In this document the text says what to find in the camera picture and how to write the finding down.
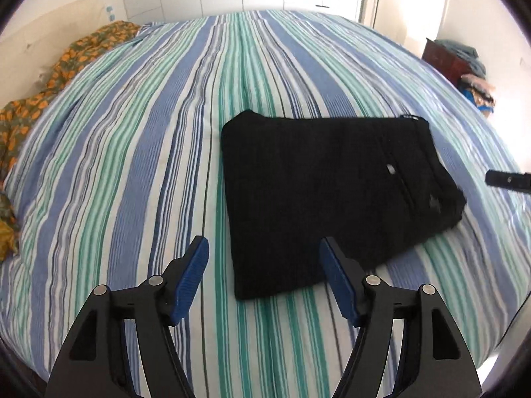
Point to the black pants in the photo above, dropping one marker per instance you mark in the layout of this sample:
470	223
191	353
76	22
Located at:
376	185

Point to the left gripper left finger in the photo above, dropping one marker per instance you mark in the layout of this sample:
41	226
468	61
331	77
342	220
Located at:
93	360

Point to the white door with handle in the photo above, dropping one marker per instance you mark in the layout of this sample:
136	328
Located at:
410	23

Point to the dark wooden cabinet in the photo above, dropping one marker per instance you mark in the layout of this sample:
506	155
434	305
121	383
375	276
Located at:
446	63

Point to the striped blue green bedsheet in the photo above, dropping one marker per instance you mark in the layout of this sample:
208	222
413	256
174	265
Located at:
122	170

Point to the pile of clothes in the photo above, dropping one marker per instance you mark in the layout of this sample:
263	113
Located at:
472	83

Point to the beige headboard cushion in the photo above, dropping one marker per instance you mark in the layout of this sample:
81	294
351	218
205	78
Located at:
28	55

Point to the orange floral blanket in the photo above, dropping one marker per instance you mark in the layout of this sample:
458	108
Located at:
90	63

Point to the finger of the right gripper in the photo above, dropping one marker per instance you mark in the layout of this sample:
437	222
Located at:
519	182

